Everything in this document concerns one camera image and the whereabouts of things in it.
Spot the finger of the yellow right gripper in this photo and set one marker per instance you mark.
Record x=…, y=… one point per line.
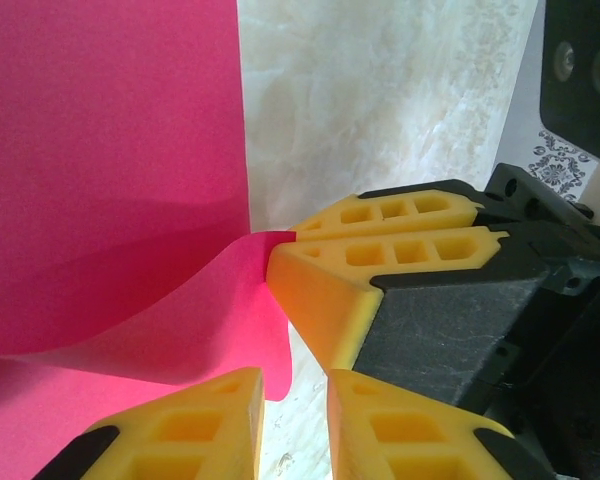
x=420, y=325
x=405, y=207

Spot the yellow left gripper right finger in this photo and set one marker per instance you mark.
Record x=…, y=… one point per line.
x=405, y=440

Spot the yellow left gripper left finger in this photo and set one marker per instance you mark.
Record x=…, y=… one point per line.
x=180, y=440

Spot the pink square paper sheet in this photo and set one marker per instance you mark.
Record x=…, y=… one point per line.
x=105, y=150

